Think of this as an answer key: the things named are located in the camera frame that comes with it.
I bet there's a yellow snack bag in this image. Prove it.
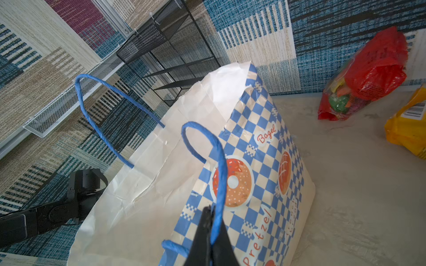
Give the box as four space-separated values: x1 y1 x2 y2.
385 84 426 160

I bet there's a blue checkered paper bag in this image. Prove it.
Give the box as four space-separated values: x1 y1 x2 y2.
67 62 316 266

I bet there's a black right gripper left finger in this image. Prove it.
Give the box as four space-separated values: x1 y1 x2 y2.
184 206 213 266

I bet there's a red candy bag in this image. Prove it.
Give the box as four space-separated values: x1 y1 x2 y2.
318 27 408 121

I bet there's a black wire shelf rack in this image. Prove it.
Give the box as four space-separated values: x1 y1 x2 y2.
116 1 220 107

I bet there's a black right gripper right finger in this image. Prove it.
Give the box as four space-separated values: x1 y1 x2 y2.
211 229 239 266

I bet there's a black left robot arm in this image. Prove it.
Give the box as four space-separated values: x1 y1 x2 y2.
1 168 108 248

